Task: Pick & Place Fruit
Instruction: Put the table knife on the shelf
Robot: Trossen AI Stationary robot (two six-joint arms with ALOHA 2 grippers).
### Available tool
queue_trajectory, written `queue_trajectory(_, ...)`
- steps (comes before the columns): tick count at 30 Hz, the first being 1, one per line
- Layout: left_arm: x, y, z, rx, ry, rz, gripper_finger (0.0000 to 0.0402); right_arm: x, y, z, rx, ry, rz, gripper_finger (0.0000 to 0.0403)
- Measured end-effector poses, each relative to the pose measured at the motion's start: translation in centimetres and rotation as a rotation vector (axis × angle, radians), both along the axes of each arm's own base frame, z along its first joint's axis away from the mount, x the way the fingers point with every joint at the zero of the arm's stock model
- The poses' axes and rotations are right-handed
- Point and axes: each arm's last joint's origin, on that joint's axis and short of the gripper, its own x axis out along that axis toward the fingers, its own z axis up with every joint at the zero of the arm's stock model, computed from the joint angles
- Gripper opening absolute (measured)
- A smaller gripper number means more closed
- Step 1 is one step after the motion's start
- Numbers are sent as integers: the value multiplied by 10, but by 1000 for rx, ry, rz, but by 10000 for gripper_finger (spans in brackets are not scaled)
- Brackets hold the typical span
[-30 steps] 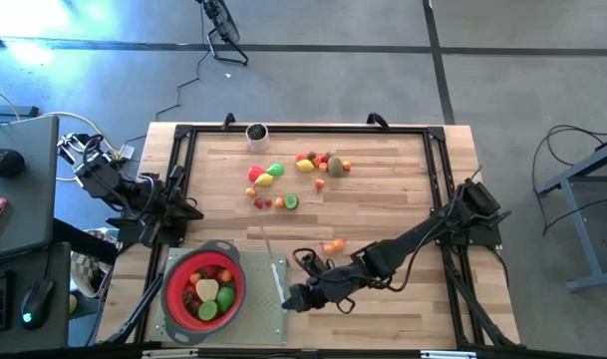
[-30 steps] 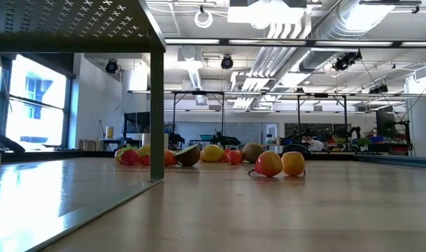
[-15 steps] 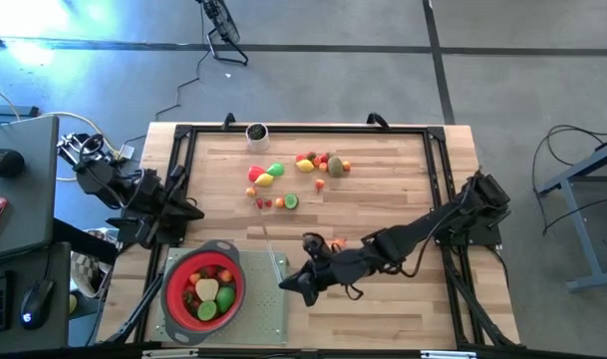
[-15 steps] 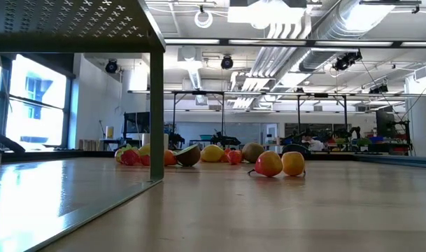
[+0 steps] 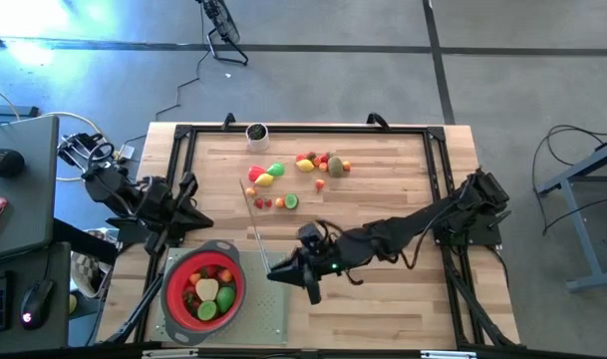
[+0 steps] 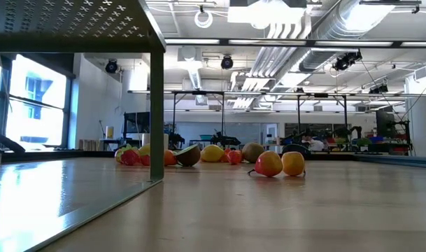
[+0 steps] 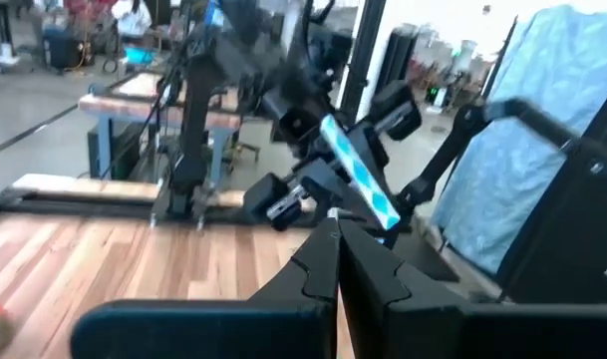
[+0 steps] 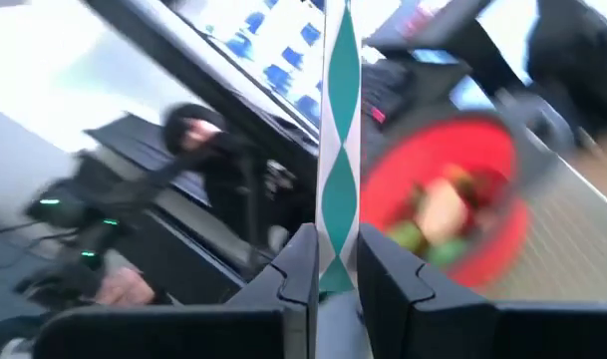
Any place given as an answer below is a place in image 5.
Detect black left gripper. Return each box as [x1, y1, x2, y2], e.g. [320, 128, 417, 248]
[143, 171, 216, 239]

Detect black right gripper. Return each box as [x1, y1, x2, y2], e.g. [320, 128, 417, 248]
[265, 221, 357, 306]

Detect grey toy knife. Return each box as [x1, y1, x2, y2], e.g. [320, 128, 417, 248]
[238, 178, 273, 275]

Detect green toy pear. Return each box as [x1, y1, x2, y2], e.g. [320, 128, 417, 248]
[215, 286, 237, 314]

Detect red collapsible bowl grey rim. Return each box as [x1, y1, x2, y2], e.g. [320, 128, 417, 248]
[159, 239, 247, 347]

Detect green perforated metal shelf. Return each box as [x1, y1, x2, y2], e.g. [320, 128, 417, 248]
[152, 247, 291, 346]

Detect white plant pot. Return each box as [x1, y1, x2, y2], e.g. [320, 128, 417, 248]
[245, 123, 270, 154]

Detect chequered bag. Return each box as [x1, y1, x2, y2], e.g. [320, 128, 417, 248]
[71, 227, 116, 300]

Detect dark desk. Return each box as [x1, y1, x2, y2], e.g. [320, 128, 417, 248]
[0, 241, 73, 353]

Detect grey desk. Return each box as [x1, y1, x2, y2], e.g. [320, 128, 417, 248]
[0, 115, 61, 261]

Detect black floor fan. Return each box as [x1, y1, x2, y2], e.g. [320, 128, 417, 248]
[195, 0, 250, 67]

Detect black computer mouse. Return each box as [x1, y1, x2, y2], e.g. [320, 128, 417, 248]
[19, 277, 56, 330]

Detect black portable speaker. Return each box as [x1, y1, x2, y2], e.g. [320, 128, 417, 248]
[0, 148, 26, 179]

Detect blue-grey table leg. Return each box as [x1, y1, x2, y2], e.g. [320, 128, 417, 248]
[534, 138, 607, 292]

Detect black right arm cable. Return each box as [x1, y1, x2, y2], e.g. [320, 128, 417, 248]
[342, 196, 478, 286]

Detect black fan cable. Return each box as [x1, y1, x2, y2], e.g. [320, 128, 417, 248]
[155, 0, 209, 119]

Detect white floor cable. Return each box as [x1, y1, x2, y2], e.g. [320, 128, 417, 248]
[0, 82, 111, 183]

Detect silver metal bracket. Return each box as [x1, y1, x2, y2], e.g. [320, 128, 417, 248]
[421, 350, 477, 359]
[142, 348, 199, 359]

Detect black floor cable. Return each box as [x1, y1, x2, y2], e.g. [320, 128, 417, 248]
[541, 196, 607, 238]
[531, 124, 607, 190]

